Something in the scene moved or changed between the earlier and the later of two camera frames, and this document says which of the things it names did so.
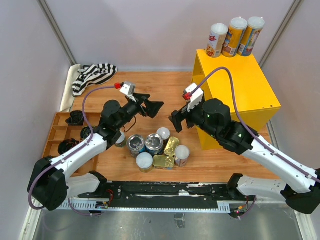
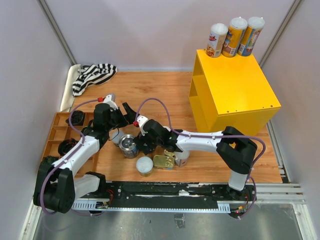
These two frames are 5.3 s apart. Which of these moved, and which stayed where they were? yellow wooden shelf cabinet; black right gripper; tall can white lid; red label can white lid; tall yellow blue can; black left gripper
Moved: black right gripper; black left gripper
Stayed: tall can white lid; yellow wooden shelf cabinet; red label can white lid; tall yellow blue can
